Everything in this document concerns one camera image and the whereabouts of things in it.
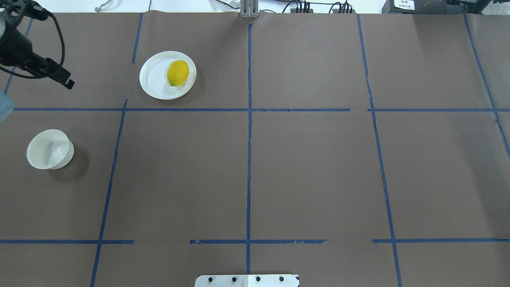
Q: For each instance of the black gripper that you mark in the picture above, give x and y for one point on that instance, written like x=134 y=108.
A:
x=14 y=48

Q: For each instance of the yellow lemon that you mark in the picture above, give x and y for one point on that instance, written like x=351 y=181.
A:
x=178 y=73

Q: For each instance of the white bowl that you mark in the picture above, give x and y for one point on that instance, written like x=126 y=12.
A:
x=50 y=149

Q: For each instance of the white plate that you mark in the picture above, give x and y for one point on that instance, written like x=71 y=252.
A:
x=153 y=76

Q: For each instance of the black computer box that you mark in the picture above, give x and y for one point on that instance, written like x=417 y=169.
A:
x=436 y=7

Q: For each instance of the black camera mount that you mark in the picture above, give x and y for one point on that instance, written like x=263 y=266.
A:
x=13 y=11

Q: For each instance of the aluminium frame post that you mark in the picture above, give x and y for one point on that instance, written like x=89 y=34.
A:
x=249 y=9

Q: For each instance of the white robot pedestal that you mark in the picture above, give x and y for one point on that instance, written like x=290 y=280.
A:
x=247 y=280

